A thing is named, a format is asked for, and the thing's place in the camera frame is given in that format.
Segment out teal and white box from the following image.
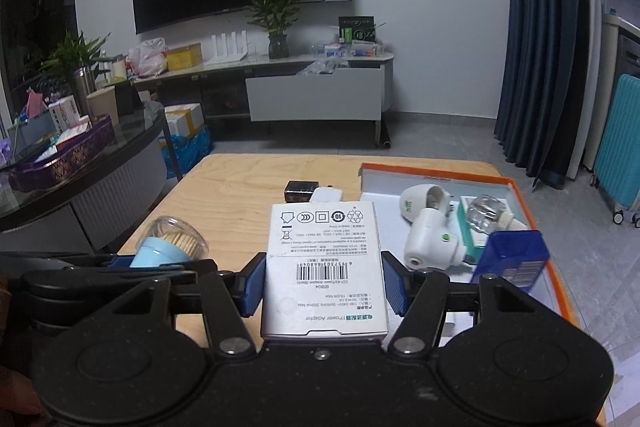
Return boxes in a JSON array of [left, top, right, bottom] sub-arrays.
[[452, 195, 516, 258]]

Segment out white medicine box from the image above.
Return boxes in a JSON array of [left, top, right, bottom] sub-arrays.
[[47, 99, 81, 134]]

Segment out yellow box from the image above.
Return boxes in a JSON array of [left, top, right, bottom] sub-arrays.
[[165, 43, 204, 72]]

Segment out purple patterned box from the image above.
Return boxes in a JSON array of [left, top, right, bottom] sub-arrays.
[[7, 116, 115, 192]]

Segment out white plug-in heater green button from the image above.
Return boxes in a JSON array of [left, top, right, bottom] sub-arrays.
[[404, 207, 476, 272]]

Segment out leafy potted plant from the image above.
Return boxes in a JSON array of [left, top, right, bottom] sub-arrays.
[[40, 32, 113, 84]]

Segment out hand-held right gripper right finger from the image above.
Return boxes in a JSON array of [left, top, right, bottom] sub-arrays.
[[380, 250, 546, 355]]

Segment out white television cabinet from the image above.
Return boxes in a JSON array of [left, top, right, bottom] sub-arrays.
[[132, 52, 396, 148]]

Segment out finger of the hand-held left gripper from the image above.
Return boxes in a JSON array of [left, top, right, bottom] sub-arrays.
[[22, 258, 218, 304], [0, 251, 139, 270]]

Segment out clear plastic boxes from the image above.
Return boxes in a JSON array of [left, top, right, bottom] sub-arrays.
[[312, 39, 384, 60]]

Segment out white adapter box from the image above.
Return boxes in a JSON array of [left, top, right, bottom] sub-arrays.
[[260, 201, 391, 342]]

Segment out white router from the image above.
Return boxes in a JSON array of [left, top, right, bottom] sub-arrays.
[[209, 29, 252, 66]]

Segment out white and yellow carton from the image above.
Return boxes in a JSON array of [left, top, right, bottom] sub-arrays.
[[164, 103, 206, 138]]

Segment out light blue toothpick jar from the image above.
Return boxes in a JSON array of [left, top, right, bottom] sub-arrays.
[[129, 216, 210, 269]]

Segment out blue plastic box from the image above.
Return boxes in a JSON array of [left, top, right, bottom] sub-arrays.
[[470, 229, 551, 291]]

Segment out teal suitcase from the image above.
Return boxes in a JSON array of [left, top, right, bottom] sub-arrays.
[[592, 74, 640, 228]]

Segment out potted plant in dark vase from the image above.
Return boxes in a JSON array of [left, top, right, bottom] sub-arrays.
[[245, 0, 307, 60]]

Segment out black charger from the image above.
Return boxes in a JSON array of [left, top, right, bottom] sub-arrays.
[[285, 180, 324, 206]]

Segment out blue plastic bag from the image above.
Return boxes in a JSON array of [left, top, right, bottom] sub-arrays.
[[160, 127, 214, 178]]

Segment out orange cardboard tray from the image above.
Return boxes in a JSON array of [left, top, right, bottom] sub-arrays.
[[359, 163, 583, 325]]

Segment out black and green box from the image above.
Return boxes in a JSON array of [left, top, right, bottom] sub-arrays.
[[338, 16, 377, 44]]

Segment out beige container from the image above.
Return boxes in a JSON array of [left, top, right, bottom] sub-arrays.
[[86, 89, 120, 128]]

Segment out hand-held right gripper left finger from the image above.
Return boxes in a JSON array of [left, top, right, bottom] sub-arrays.
[[100, 251, 268, 355]]

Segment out round dark glass-top table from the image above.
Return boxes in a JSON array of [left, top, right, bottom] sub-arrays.
[[0, 104, 173, 254]]

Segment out white plastic bag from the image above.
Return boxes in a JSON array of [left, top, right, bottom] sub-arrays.
[[127, 38, 168, 76]]

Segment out pink paper item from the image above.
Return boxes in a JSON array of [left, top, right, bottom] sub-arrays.
[[20, 89, 49, 118]]

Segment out clear liquid refill bottle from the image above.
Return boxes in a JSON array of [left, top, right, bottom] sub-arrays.
[[466, 194, 531, 236]]

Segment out steel cup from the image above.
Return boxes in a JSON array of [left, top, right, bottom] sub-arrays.
[[72, 66, 99, 116]]

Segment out blue curtain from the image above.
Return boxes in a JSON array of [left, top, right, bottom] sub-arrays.
[[495, 0, 594, 190]]

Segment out white plug-in heater green print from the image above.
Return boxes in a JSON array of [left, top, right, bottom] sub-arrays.
[[400, 185, 458, 223]]

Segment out white charger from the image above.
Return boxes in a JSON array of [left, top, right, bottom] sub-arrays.
[[310, 187, 345, 204]]

